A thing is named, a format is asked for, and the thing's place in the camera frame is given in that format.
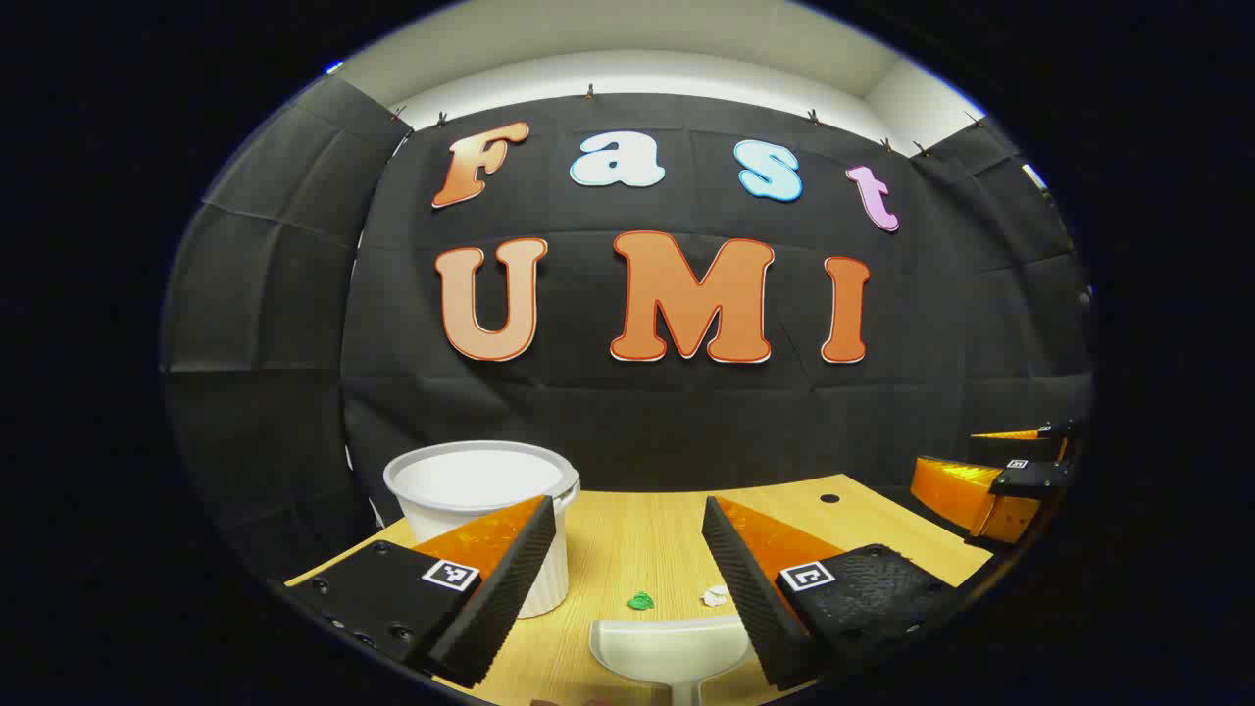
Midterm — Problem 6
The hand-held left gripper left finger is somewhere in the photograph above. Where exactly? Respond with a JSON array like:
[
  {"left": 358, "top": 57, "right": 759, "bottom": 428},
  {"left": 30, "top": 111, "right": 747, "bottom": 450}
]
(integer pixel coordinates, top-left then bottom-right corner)
[{"left": 284, "top": 495, "right": 558, "bottom": 687}]

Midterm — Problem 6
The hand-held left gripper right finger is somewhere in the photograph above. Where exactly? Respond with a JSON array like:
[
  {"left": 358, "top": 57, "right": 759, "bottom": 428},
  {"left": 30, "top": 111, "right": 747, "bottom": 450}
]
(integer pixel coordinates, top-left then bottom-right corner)
[{"left": 701, "top": 495, "right": 981, "bottom": 692}]

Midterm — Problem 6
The white dustpan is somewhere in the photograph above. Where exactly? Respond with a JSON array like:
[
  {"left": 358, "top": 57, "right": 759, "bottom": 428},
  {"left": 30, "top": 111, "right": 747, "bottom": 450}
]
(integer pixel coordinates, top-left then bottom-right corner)
[{"left": 589, "top": 615, "right": 756, "bottom": 706}]

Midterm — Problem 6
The white garbage bin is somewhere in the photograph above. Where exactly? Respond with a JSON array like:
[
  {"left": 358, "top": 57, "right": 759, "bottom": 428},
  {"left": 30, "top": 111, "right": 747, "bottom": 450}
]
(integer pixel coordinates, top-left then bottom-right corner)
[{"left": 382, "top": 441, "right": 581, "bottom": 619}]

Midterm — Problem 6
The wooden desktop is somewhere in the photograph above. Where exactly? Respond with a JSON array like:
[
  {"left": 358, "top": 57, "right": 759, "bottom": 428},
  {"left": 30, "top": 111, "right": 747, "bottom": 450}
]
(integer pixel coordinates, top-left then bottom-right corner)
[{"left": 284, "top": 474, "right": 996, "bottom": 706}]

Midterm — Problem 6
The row of backdrop clips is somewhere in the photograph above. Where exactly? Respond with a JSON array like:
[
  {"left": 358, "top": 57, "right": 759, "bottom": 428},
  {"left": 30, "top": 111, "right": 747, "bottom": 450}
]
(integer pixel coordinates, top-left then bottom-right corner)
[{"left": 392, "top": 83, "right": 986, "bottom": 158}]

